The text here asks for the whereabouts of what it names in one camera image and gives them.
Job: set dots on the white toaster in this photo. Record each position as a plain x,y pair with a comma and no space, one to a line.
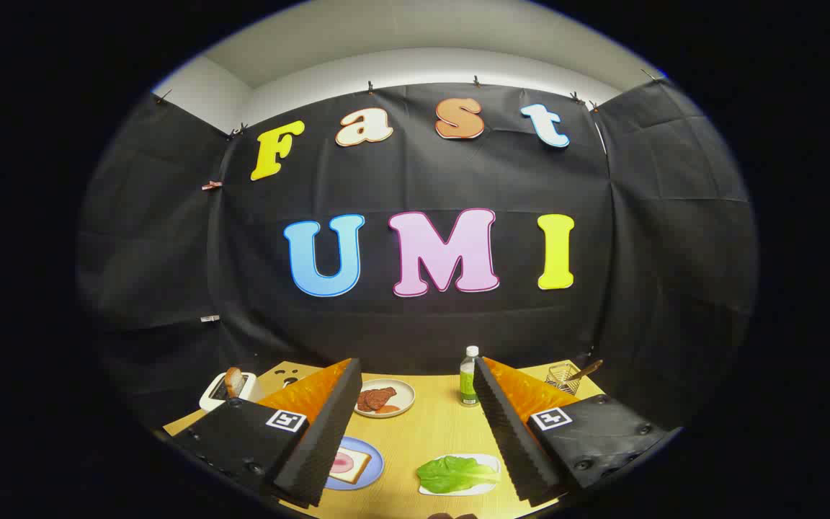
212,398

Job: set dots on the small white oval plate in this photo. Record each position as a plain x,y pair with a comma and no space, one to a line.
491,461

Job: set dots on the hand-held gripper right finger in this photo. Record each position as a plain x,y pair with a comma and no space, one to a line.
512,440

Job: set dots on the round white plate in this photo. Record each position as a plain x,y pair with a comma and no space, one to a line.
402,393

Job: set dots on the pink ham slice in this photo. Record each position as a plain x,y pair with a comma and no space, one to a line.
343,463

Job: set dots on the wooden utensil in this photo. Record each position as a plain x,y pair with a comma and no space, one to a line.
586,370

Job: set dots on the blue plate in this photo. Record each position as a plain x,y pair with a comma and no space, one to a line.
375,461

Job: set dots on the toasted bread slice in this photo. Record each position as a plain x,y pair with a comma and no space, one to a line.
233,382

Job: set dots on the green lettuce leaf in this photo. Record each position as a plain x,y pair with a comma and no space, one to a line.
454,474

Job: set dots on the brown meat patty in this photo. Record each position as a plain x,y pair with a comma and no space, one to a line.
382,396
363,401

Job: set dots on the green label water bottle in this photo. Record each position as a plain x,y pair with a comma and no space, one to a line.
468,386

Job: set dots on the bread slice with ham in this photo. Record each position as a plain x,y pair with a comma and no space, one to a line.
359,465

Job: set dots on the black backdrop cloth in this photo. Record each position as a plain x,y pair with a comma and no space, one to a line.
415,180

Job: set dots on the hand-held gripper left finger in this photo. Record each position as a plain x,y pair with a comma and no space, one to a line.
325,440

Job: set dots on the red tomato slice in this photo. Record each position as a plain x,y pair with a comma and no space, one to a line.
388,409

